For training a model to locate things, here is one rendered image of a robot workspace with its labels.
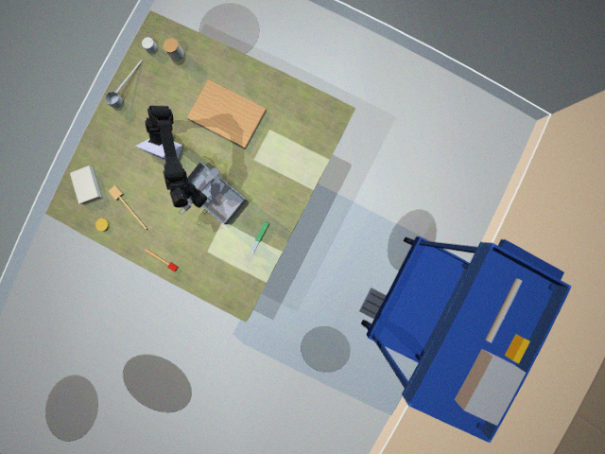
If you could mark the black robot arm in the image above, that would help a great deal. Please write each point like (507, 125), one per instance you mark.
(159, 127)

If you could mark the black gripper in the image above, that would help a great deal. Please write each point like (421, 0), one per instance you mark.
(198, 197)

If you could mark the light wooden board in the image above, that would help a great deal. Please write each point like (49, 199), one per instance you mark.
(226, 113)

